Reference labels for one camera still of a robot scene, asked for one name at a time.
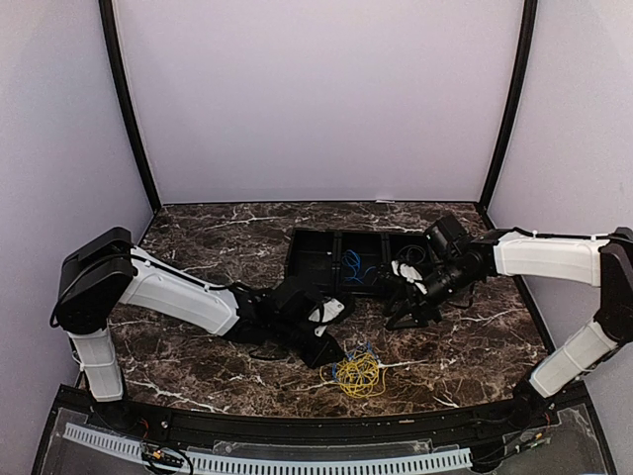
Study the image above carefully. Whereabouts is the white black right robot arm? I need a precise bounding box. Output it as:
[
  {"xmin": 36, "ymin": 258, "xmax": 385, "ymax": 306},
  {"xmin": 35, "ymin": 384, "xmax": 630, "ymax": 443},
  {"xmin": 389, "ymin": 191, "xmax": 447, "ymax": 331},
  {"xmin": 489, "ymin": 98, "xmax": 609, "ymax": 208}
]
[{"xmin": 383, "ymin": 215, "xmax": 632, "ymax": 429}]

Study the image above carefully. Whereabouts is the black middle storage bin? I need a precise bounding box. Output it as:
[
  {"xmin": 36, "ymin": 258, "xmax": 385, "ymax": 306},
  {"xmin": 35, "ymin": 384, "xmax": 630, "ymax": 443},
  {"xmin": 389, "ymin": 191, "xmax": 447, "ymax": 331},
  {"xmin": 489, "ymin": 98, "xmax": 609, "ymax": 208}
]
[{"xmin": 339, "ymin": 232, "xmax": 384, "ymax": 297}]

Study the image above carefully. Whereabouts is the blue cable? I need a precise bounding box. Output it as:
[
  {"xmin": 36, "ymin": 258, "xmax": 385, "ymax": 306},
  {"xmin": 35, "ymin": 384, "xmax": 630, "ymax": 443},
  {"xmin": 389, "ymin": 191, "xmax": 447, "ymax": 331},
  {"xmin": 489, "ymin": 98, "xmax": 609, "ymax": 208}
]
[
  {"xmin": 330, "ymin": 340, "xmax": 382, "ymax": 382},
  {"xmin": 340, "ymin": 248, "xmax": 380, "ymax": 286}
]

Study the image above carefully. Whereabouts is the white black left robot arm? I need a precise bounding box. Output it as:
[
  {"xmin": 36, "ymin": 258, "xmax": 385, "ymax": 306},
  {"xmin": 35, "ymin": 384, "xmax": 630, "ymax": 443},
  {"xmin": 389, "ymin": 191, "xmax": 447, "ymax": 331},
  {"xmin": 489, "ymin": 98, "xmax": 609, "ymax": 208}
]
[{"xmin": 49, "ymin": 227, "xmax": 355, "ymax": 431}]

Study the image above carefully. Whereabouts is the white slotted cable duct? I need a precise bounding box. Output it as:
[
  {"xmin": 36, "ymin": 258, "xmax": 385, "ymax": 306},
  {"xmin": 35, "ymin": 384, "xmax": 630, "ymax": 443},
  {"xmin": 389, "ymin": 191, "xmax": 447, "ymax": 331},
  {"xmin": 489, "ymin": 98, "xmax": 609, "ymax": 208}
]
[{"xmin": 62, "ymin": 423, "xmax": 472, "ymax": 474}]

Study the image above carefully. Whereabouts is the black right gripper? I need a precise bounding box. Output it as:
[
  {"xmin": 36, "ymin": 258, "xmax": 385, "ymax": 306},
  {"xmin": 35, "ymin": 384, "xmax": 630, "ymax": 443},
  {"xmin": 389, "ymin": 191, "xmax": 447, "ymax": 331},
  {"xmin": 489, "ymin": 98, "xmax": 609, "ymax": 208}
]
[{"xmin": 383, "ymin": 257, "xmax": 479, "ymax": 331}]

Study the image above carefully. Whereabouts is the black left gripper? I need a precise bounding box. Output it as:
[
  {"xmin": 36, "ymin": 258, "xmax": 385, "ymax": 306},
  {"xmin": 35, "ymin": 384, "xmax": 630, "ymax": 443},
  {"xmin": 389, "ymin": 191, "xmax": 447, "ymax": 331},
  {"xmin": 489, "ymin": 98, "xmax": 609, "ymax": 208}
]
[{"xmin": 270, "ymin": 318, "xmax": 345, "ymax": 370}]

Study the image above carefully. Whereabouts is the black front table rail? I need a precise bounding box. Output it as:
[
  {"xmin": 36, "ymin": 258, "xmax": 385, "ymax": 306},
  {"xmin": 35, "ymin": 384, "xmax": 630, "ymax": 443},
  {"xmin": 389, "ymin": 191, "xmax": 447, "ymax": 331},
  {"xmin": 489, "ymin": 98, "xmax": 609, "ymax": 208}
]
[{"xmin": 53, "ymin": 383, "xmax": 589, "ymax": 454}]

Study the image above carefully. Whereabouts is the yellow cable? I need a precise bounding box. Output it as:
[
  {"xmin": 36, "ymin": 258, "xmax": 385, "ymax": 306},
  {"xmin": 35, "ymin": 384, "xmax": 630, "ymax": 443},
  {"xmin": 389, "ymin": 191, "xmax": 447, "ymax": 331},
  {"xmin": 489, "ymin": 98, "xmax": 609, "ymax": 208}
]
[{"xmin": 318, "ymin": 350, "xmax": 388, "ymax": 398}]

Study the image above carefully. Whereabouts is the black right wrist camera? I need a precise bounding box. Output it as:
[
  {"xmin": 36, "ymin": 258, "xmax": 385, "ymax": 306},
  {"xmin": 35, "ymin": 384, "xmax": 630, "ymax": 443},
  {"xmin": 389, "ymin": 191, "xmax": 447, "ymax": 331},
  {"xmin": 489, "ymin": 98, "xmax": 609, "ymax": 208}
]
[{"xmin": 379, "ymin": 260, "xmax": 428, "ymax": 295}]

